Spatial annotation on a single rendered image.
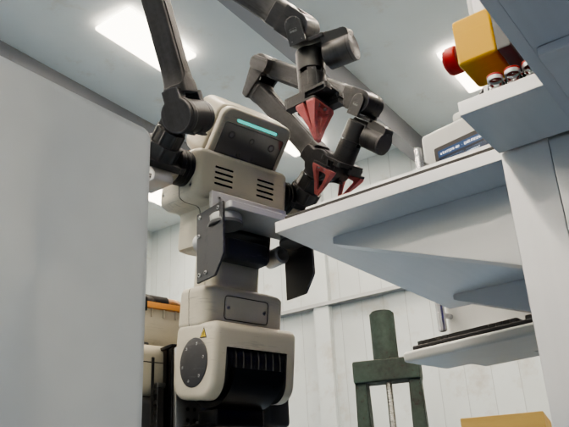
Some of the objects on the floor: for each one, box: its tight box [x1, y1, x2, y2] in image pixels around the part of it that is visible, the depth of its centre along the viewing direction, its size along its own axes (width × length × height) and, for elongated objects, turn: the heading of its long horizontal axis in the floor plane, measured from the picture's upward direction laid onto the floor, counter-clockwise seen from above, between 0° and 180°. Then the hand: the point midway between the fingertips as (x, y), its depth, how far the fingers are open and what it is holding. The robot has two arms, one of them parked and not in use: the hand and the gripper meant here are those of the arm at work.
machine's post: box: [471, 0, 569, 427], centre depth 102 cm, size 6×6×210 cm
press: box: [352, 309, 429, 427], centre depth 820 cm, size 70×87×265 cm
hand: (317, 137), depth 132 cm, fingers closed
